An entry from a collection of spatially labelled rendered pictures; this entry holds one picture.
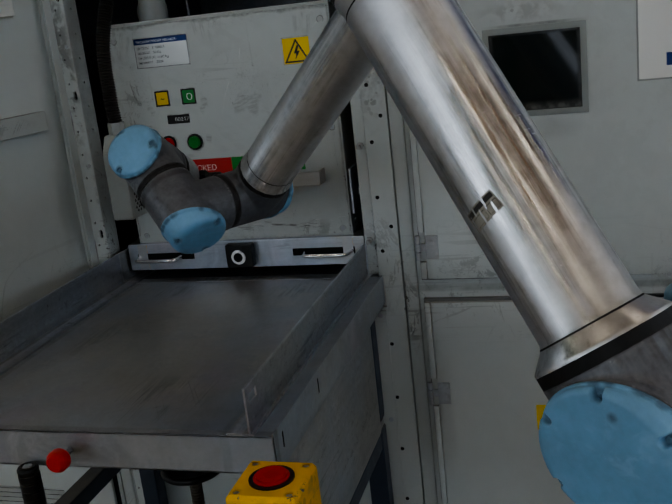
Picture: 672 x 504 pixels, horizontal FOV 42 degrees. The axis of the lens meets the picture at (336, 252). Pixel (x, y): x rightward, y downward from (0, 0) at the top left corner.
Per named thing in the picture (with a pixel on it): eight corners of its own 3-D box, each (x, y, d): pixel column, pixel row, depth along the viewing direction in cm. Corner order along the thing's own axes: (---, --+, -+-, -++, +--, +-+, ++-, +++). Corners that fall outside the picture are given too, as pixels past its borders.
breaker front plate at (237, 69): (351, 242, 182) (325, 3, 169) (140, 250, 195) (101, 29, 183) (352, 241, 183) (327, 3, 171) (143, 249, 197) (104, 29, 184)
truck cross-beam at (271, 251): (366, 263, 182) (363, 235, 181) (132, 270, 197) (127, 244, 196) (371, 256, 187) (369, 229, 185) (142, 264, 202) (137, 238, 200)
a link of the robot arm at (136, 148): (122, 190, 136) (91, 145, 140) (159, 213, 148) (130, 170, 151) (168, 151, 136) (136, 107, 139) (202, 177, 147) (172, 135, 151)
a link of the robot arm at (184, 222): (246, 209, 138) (205, 154, 142) (184, 227, 131) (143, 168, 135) (229, 247, 144) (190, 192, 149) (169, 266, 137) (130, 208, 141)
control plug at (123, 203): (134, 220, 182) (119, 136, 177) (113, 221, 183) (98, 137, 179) (151, 211, 189) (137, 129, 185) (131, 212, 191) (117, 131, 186)
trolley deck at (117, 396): (279, 475, 117) (273, 434, 116) (-104, 459, 135) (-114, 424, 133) (385, 303, 180) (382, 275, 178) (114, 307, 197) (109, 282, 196)
